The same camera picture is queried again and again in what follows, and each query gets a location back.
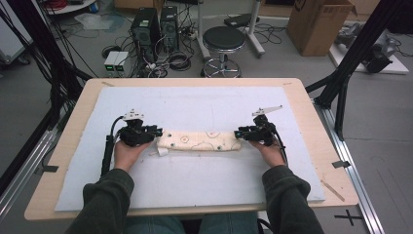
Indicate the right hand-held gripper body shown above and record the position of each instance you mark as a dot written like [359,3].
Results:
[261,131]

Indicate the black metal frame stand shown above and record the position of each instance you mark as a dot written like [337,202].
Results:
[48,55]
[360,48]

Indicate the large black computer tower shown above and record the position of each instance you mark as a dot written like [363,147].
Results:
[145,29]

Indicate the clear plastic sheet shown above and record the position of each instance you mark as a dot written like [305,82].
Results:
[94,22]

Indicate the person's left leg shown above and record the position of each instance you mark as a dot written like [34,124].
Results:
[152,226]

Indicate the thin wooden stick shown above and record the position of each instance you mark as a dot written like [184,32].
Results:
[332,190]

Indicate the black flat case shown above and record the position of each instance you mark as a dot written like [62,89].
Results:
[238,20]

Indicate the grey and black machine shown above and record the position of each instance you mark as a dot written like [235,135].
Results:
[378,55]

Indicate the person's left hand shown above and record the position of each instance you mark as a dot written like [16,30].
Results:
[128,156]

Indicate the black tape piece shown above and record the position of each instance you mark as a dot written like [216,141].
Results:
[50,168]
[341,164]

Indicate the white metal desk leg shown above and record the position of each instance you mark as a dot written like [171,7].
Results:
[200,29]
[255,29]

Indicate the slim black computer tower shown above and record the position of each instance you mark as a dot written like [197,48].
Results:
[169,27]

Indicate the aluminium rail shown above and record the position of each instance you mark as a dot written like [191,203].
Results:
[354,175]
[29,162]

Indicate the cream cloth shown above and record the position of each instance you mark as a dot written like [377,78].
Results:
[201,141]

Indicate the white round table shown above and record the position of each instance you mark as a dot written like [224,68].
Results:
[74,7]

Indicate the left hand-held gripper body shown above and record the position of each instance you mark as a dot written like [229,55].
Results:
[134,133]

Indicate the white power supply box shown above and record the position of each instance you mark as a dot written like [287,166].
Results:
[121,60]
[110,60]

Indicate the brown cardboard box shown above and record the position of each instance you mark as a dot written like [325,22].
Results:
[318,26]

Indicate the black round stool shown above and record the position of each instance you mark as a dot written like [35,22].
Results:
[224,37]

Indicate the grey panel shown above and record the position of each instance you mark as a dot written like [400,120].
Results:
[11,35]

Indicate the person's leg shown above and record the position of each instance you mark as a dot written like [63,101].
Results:
[152,226]
[227,224]

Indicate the person's right hand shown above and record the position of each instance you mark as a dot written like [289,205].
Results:
[271,154]

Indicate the white floor board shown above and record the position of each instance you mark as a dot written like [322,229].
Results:
[397,66]

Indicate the person's right leg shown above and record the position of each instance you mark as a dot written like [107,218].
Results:
[227,224]

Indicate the white foam table mat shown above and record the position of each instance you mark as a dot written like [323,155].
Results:
[211,100]

